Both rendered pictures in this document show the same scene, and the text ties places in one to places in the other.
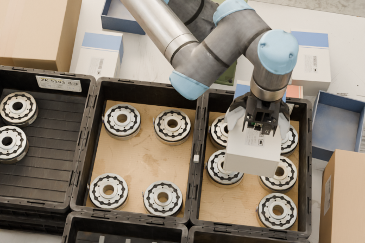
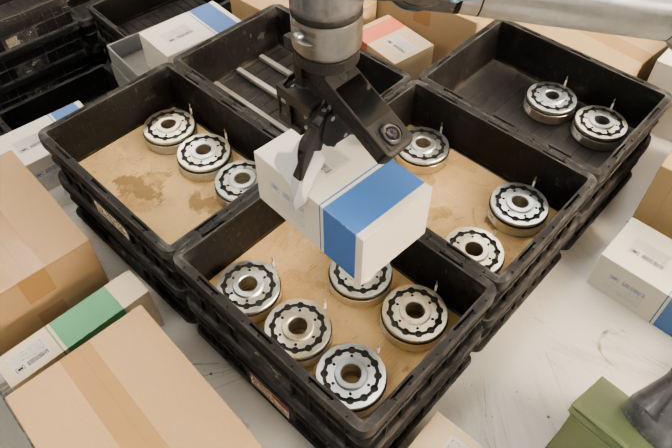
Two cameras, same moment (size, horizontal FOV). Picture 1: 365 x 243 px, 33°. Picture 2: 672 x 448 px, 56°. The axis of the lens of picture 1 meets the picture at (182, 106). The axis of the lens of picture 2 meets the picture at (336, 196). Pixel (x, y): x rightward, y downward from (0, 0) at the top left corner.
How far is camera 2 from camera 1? 1.39 m
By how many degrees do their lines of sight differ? 65
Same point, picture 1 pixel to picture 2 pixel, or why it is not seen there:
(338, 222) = (161, 347)
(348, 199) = (174, 389)
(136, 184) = not seen: hidden behind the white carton
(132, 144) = (477, 209)
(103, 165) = (465, 168)
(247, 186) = (316, 292)
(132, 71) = (633, 334)
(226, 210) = (305, 248)
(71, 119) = not seen: hidden behind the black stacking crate
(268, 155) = (274, 146)
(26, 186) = (484, 101)
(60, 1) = not seen: outside the picture
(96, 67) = (647, 253)
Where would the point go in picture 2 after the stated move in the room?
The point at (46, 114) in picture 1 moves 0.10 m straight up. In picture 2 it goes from (580, 153) to (595, 115)
